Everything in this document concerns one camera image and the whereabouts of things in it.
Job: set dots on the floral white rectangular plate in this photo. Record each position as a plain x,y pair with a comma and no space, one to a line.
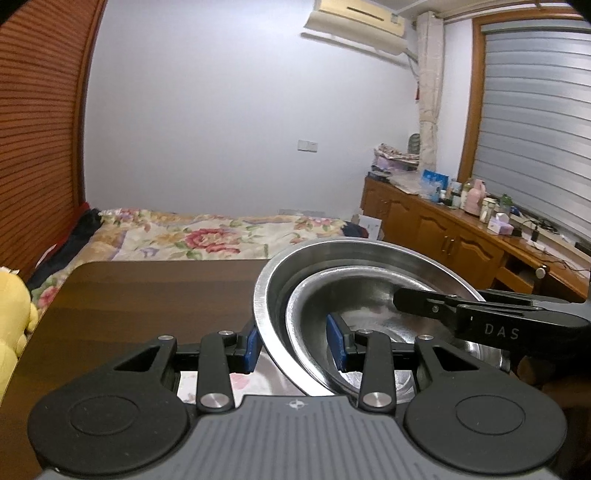
258,381

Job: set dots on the blue white carton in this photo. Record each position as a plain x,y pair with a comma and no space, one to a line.
436,184

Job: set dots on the white cardboard box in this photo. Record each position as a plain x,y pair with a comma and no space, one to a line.
371,227

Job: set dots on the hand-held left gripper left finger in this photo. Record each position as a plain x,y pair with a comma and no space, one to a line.
251,348

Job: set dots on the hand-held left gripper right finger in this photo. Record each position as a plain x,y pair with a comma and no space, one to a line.
335,344

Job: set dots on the round white knob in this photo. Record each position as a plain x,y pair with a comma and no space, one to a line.
541,272

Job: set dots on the floral quilt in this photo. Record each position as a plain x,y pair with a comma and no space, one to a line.
207,235

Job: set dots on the cream lace curtain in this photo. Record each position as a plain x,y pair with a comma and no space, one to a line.
429,92

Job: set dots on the grey window blind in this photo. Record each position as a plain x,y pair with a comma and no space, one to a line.
535,138

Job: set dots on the yellow plush toy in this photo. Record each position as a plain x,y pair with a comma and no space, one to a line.
14,323

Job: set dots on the pink white tissue box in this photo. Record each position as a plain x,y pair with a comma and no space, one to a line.
500,226

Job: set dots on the long wooden cabinet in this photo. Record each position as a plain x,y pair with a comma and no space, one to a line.
429,230

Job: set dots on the wooden louvered wardrobe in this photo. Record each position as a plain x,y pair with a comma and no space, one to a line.
41,138

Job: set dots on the grey desk fan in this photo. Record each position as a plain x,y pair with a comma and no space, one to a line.
414,142

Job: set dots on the stack of folded fabrics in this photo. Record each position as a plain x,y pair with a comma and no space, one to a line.
395,158

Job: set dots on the white wall switch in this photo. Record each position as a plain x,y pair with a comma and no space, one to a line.
307,146

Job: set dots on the green bottle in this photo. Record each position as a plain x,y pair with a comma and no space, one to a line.
505,204

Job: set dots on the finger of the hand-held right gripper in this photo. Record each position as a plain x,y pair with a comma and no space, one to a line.
503,299
425,304

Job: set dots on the pink thermos bottle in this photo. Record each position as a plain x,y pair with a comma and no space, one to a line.
474,197

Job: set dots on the white lidded jar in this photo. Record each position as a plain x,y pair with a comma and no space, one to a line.
488,211

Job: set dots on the large stainless steel bowl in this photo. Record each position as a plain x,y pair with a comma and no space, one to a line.
272,295

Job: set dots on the medium stainless steel bowl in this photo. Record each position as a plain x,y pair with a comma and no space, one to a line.
369,295

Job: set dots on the wooden window frame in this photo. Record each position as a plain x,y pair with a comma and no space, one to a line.
471,115

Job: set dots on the clear plastic bag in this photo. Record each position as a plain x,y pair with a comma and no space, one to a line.
408,183

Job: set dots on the cream wall air conditioner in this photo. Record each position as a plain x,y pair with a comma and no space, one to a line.
360,27

